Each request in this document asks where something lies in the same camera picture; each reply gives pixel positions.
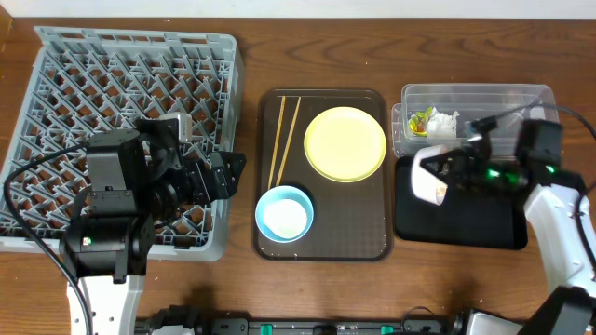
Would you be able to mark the white bowl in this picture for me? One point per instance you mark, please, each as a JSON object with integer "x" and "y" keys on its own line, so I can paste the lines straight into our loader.
{"x": 424, "y": 184}

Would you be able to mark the grey plastic dish rack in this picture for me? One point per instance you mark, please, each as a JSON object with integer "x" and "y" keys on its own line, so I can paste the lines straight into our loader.
{"x": 86, "y": 81}

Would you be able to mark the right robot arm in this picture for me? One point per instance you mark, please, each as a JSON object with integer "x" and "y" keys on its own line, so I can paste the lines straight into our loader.
{"x": 554, "y": 202}

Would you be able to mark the black waste tray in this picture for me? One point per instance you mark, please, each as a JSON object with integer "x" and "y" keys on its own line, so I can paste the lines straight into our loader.
{"x": 462, "y": 219}

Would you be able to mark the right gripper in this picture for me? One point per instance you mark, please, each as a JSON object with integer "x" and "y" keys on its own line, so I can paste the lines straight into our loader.
{"x": 455, "y": 169}

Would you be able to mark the white paper napkin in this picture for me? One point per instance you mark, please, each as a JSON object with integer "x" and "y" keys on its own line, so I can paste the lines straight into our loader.
{"x": 440, "y": 125}

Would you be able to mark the light blue bowl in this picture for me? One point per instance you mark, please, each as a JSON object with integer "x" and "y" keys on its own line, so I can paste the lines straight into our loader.
{"x": 279, "y": 193}

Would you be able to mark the green snack wrapper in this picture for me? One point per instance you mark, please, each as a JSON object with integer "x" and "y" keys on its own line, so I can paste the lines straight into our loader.
{"x": 418, "y": 122}

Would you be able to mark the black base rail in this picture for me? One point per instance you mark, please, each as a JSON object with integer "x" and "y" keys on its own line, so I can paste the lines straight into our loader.
{"x": 189, "y": 320}

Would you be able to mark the white cup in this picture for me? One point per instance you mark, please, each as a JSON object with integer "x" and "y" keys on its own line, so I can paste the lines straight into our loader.
{"x": 285, "y": 218}

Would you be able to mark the dark brown serving tray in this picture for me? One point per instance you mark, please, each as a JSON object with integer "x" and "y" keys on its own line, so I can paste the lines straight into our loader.
{"x": 353, "y": 221}

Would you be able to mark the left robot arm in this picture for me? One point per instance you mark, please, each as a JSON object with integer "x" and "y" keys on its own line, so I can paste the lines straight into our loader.
{"x": 136, "y": 180}

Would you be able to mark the yellow round plate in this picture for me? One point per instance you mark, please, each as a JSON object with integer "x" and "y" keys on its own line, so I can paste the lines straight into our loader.
{"x": 345, "y": 144}

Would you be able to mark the clear plastic waste bin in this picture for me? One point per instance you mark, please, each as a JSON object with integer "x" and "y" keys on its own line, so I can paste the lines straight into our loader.
{"x": 459, "y": 104}

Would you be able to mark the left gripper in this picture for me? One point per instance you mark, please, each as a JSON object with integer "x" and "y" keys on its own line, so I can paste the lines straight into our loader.
{"x": 207, "y": 176}

